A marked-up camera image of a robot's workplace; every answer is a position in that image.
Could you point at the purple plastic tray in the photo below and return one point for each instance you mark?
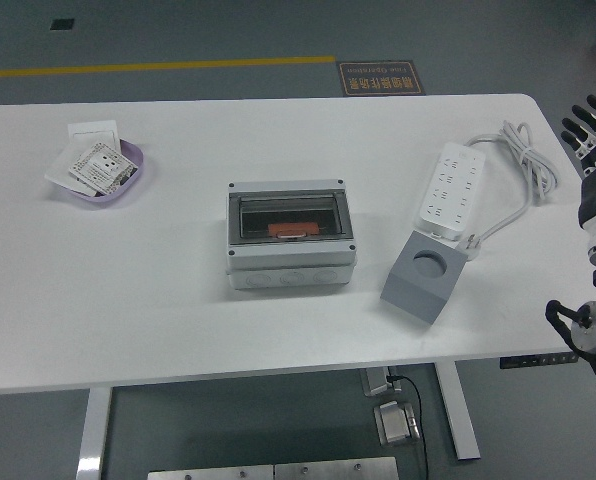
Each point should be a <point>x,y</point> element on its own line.
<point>135,160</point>

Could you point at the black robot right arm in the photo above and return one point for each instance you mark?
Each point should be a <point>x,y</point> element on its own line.
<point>595,325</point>

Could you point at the orange cylinder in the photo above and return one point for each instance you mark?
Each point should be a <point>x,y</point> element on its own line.
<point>288,229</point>

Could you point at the brown floor sign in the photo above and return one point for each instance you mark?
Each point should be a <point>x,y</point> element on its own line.
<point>380,79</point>

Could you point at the packaged white socket panel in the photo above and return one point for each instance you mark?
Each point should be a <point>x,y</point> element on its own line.
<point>103,167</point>

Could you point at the grey cube with round hole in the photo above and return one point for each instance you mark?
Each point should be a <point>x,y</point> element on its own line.
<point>413,300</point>

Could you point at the white power strip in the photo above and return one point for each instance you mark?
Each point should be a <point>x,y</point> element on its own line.
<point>453,190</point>

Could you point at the grey electrical box clear lid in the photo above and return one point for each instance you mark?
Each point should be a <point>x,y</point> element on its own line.
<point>288,260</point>

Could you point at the dark square floor cover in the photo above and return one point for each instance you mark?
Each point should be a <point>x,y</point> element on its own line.
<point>62,24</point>

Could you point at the white table leg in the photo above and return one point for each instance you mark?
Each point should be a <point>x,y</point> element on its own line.
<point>458,410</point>
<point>94,430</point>

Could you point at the grey metal plate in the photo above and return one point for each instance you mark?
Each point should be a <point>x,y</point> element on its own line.
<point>210,473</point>

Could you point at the white wall switch plate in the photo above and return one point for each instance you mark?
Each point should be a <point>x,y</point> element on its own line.
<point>93,129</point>

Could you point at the silver floor outlet box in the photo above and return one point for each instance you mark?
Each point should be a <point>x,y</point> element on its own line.
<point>393,422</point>

